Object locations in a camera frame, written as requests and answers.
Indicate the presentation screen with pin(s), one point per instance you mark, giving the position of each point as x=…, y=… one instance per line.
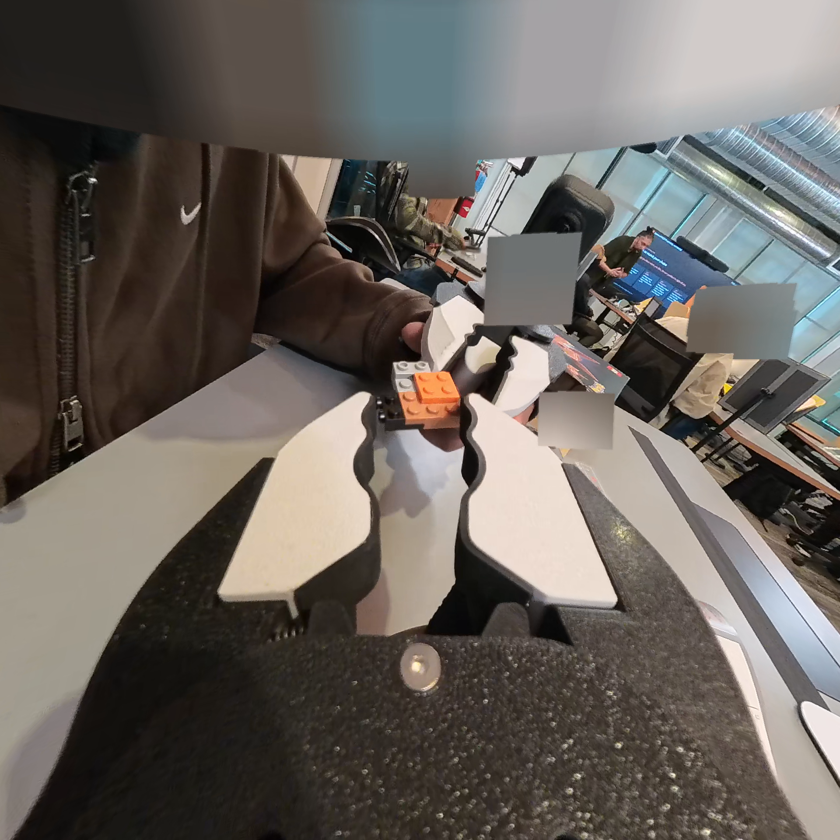
x=676, y=272

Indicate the grey monitor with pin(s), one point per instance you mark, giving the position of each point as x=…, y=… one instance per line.
x=774, y=394

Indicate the silver ventilation duct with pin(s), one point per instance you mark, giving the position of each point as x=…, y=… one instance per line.
x=754, y=190

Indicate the grey desk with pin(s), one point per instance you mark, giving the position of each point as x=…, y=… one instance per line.
x=131, y=492

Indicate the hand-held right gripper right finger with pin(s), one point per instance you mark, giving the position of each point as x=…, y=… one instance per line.
x=531, y=525

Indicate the printed brick set box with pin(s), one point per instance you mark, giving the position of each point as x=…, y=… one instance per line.
x=584, y=364

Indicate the black office chair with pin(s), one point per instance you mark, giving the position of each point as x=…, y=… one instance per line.
x=649, y=367

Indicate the black curved chair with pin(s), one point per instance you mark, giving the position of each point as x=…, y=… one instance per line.
x=364, y=243

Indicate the orange brick plate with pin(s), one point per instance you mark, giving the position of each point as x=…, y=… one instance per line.
x=426, y=411

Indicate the person's left hand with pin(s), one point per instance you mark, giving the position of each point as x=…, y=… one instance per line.
x=413, y=334

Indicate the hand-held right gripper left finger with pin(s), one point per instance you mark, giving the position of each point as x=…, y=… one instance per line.
x=308, y=518

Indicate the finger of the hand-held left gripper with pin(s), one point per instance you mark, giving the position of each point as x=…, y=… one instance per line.
x=446, y=328
x=525, y=374

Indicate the person's brown jacket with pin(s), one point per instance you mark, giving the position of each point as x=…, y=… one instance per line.
x=131, y=295

